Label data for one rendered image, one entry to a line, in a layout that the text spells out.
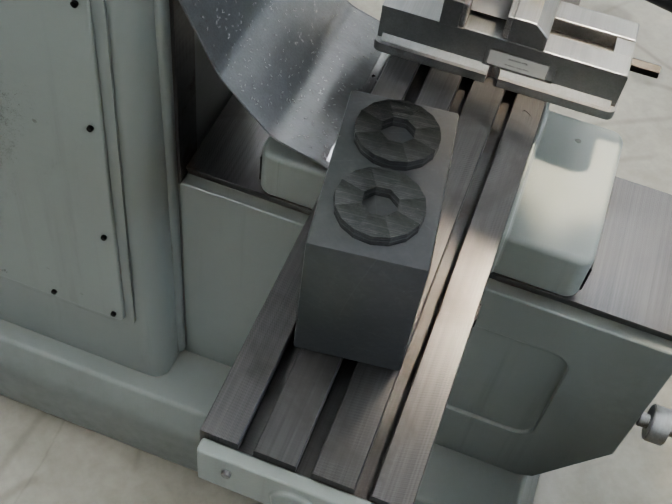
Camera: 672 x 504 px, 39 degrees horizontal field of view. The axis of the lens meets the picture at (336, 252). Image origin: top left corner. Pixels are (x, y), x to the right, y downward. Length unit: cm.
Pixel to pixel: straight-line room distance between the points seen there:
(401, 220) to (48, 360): 112
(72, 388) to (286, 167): 75
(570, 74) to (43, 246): 90
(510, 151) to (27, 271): 90
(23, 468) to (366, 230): 126
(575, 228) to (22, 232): 90
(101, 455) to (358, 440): 108
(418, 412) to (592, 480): 112
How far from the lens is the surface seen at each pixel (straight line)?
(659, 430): 159
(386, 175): 94
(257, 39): 136
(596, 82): 136
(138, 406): 187
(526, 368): 156
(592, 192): 143
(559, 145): 148
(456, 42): 136
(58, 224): 161
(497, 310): 145
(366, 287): 93
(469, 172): 125
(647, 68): 140
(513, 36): 133
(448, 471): 181
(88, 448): 202
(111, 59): 130
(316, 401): 102
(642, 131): 280
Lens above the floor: 181
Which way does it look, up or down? 52 degrees down
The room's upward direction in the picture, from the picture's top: 9 degrees clockwise
